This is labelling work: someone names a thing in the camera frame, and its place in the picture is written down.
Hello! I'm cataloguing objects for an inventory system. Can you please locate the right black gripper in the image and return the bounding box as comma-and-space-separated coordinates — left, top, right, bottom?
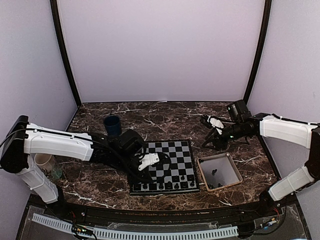
202, 121, 245, 151

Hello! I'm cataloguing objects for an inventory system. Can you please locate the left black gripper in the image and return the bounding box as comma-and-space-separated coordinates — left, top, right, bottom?
112, 151, 153, 186

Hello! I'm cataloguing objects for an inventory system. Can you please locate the dark blue cup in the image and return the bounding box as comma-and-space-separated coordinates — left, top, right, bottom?
103, 115, 122, 136

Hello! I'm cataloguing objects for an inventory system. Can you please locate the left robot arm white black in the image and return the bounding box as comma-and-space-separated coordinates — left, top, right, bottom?
0, 115, 171, 218

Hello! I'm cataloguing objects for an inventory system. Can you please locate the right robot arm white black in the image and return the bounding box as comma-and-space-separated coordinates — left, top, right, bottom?
200, 100, 320, 217

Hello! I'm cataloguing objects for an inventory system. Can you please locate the black grey chess board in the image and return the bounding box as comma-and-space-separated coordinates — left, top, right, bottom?
129, 139, 200, 196

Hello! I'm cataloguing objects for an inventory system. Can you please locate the small green circuit board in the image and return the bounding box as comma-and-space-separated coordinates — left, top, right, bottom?
71, 224, 93, 236

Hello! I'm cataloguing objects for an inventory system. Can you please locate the wooden tray with dark base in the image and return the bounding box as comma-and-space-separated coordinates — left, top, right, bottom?
197, 152, 243, 192

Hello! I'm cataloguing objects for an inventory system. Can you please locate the beige paper cup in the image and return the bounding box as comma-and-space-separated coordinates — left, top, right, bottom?
34, 153, 63, 180

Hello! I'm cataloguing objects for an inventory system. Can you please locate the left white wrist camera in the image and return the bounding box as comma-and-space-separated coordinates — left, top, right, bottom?
138, 153, 160, 172

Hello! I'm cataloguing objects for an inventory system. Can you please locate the black front rail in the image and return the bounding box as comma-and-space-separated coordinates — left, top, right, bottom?
66, 202, 260, 224

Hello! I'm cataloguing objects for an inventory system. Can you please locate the white slotted cable duct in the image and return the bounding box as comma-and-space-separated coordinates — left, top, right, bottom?
31, 213, 239, 240

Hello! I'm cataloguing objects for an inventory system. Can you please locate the right black frame post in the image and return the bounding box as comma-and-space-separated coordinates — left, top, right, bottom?
243, 0, 272, 104

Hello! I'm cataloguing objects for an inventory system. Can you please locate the black frame post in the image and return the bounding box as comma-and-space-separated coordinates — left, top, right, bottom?
243, 0, 272, 104
49, 0, 82, 108

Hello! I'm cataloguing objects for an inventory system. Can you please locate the left black frame post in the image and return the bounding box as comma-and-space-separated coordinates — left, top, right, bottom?
49, 0, 82, 108

